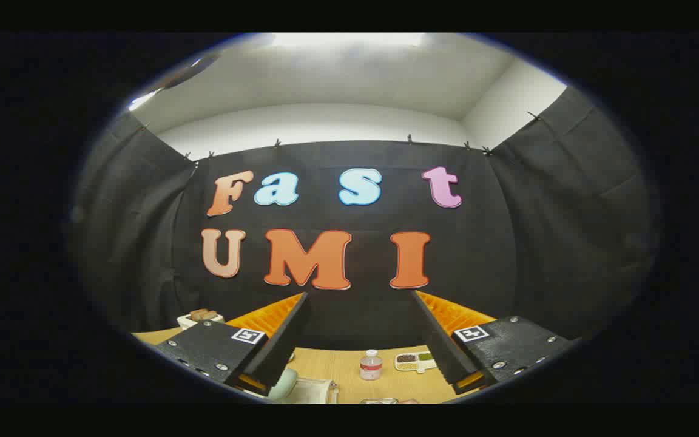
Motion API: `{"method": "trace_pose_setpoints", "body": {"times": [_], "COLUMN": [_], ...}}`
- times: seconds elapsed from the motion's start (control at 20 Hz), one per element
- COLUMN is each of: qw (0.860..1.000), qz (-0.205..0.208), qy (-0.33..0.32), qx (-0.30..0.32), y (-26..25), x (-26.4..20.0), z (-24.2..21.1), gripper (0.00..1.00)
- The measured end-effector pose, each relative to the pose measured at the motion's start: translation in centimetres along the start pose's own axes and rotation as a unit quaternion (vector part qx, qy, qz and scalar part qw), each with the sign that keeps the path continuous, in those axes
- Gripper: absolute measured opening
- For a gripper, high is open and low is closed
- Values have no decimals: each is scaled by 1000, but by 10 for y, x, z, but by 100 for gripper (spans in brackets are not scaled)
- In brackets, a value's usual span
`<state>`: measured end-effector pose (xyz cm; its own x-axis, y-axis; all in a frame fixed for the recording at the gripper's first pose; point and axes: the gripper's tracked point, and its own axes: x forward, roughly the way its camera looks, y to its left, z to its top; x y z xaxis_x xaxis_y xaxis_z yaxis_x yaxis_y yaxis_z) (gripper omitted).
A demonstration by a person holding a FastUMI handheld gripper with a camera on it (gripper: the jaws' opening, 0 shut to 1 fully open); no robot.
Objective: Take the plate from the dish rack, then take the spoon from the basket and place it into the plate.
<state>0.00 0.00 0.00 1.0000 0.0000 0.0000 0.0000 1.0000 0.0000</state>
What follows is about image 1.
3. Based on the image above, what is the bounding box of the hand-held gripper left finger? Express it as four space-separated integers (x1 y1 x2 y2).
154 292 311 396

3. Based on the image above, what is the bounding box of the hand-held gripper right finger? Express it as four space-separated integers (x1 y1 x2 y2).
411 290 575 395

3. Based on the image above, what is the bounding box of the mint green plate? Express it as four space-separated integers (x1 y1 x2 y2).
268 367 299 401

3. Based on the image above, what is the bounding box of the white wire dish rack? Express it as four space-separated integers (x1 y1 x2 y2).
289 376 339 404

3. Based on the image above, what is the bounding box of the white divided tray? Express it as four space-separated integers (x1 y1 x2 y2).
394 352 438 373

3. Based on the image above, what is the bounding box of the clear plastic bottle red label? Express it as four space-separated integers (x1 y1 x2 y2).
360 350 383 381

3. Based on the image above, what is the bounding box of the white toaster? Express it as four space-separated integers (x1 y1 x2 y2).
177 311 226 331

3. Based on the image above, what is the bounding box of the ceiling light strip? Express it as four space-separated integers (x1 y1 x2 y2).
128 88 162 112

